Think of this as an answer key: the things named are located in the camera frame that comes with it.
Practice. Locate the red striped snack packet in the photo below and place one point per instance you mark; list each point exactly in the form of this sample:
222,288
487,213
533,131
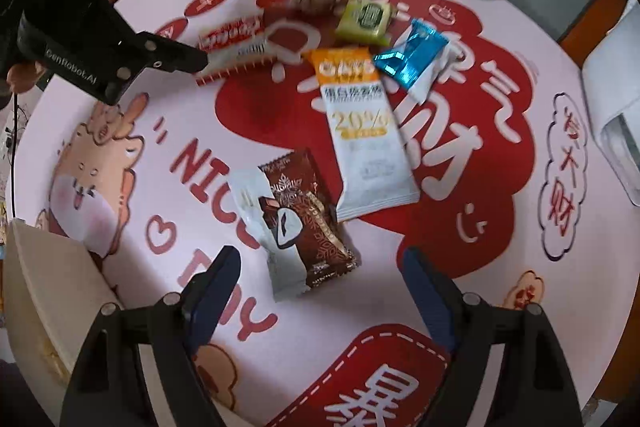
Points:
230,34

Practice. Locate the blue foil snack packet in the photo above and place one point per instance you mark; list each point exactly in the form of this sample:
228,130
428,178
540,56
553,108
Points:
412,57

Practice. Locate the white storage box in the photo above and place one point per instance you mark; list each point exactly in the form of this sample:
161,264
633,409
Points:
617,107

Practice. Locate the person's left hand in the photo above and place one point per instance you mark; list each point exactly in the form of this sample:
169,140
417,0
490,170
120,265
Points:
22,77

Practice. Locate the brown chocolate snack packet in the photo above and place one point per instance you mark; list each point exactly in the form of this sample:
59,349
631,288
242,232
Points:
320,237

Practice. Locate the green snack packet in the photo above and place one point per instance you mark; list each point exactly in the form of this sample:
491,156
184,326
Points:
363,22

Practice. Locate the white rectangular tray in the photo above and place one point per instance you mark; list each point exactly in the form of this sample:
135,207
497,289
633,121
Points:
50,307

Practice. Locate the orange white snack bar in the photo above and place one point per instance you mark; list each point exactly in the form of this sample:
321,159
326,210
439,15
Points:
367,142

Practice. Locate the pink printed tablecloth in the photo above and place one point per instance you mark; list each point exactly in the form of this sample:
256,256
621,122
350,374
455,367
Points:
450,257

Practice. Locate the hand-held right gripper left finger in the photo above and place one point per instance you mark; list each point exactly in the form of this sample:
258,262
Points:
215,297

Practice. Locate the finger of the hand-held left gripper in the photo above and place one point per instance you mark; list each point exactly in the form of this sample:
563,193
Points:
172,56

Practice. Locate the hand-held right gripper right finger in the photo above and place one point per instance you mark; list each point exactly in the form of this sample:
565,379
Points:
429,302

